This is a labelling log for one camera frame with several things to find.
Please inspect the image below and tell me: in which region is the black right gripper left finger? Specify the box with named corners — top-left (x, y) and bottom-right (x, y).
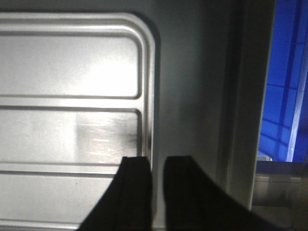
top-left (79, 157), bottom-right (152, 231)

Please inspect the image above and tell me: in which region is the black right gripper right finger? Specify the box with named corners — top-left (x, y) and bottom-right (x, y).
top-left (163, 156), bottom-right (282, 231)

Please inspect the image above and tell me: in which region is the silver metal tray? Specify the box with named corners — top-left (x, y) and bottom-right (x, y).
top-left (0, 12), bottom-right (155, 231)

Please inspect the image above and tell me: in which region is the large silver base tray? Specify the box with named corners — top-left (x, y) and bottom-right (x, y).
top-left (0, 0), bottom-right (274, 231)

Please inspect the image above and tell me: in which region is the blue crate below rack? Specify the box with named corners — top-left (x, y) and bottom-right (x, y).
top-left (257, 0), bottom-right (308, 162)

